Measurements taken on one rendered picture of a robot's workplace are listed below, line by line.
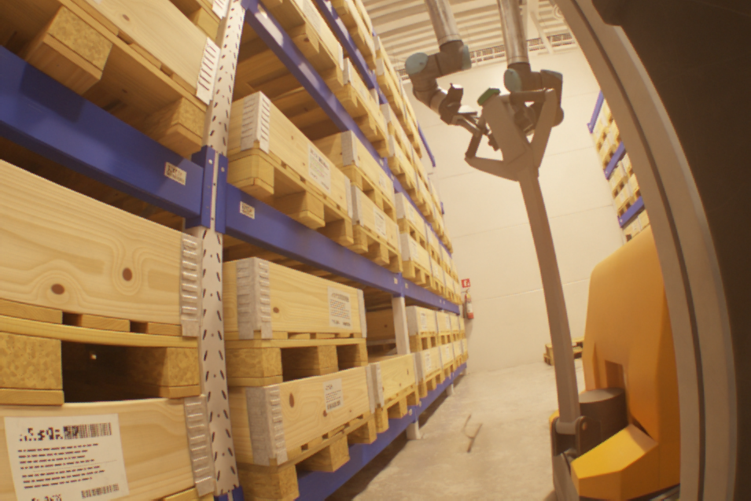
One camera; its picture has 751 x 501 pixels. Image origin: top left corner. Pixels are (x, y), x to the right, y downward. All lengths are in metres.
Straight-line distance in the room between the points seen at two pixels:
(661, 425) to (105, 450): 1.02
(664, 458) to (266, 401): 0.93
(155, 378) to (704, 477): 0.82
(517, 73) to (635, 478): 1.24
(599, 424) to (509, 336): 5.61
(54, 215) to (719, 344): 0.78
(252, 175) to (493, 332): 5.94
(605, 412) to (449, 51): 1.24
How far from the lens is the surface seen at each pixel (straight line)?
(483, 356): 6.74
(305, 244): 1.44
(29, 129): 0.76
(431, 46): 10.37
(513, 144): 1.18
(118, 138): 0.86
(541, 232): 1.10
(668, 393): 0.89
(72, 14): 0.83
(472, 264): 6.82
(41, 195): 0.66
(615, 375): 1.37
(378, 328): 2.85
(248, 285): 1.01
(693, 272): 0.31
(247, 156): 1.17
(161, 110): 0.99
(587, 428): 1.13
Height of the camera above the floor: 0.71
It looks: 19 degrees up
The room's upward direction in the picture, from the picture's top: 6 degrees counter-clockwise
